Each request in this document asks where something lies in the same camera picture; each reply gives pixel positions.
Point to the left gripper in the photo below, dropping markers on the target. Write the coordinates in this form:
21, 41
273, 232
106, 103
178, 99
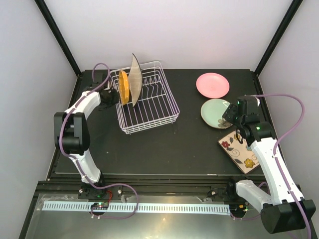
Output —
116, 97

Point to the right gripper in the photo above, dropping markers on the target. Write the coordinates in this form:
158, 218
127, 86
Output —
228, 115

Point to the orange dotted scalloped plate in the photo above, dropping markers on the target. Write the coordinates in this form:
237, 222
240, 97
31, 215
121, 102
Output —
123, 86

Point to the white square plate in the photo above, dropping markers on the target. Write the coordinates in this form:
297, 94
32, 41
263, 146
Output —
135, 80

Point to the white wire dish rack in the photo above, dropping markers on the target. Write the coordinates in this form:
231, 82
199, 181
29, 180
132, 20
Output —
156, 105

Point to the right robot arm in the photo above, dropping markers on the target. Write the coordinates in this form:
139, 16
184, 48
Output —
284, 208

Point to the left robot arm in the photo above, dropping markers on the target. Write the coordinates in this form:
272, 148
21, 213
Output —
71, 133

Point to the green floral plate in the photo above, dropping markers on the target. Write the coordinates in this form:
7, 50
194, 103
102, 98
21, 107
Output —
212, 112

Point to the pink round plate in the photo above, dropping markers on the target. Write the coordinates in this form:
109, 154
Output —
212, 85

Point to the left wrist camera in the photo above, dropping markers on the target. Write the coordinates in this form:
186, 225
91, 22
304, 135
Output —
108, 86

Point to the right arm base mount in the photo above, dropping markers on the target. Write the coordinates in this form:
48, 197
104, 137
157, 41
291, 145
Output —
227, 193

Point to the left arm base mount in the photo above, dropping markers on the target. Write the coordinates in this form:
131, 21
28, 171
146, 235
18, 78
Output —
87, 192

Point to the left black frame post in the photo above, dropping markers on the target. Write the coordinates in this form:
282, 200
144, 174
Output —
42, 6

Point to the black frame post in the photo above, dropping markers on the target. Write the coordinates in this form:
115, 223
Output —
285, 22
42, 6

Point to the white slotted cable duct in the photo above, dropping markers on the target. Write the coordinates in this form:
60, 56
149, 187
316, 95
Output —
160, 208

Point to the right black frame post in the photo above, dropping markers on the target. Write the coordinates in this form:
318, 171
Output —
285, 22

